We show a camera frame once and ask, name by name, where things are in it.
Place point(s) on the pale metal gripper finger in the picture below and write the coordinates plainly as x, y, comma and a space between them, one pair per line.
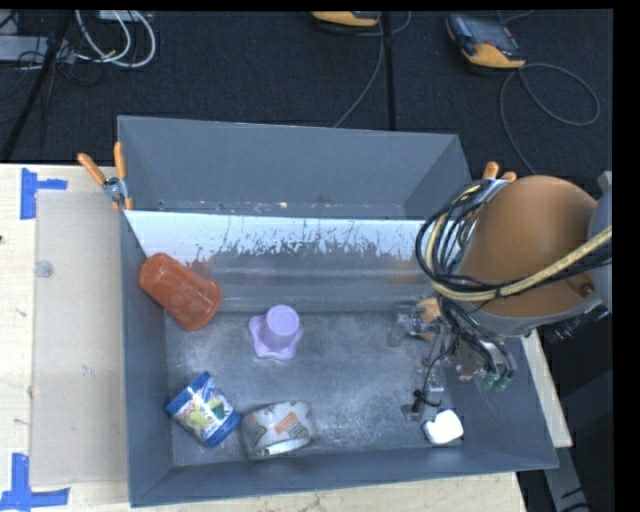
431, 387
407, 327

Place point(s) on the white block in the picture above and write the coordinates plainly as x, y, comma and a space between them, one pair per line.
443, 427

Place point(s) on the grey metal bin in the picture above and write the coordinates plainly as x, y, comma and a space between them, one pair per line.
345, 360

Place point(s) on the purple flower-shaped cup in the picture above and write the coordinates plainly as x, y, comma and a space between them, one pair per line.
277, 332

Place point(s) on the clear packing tape roll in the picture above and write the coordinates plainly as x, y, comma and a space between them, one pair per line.
280, 430

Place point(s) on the blue printed cup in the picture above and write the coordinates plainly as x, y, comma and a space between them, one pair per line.
202, 410

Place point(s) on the orange plastic cup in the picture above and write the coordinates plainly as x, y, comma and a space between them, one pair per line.
180, 292

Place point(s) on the black cylinder on white bracket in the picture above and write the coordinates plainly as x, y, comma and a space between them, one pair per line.
575, 327

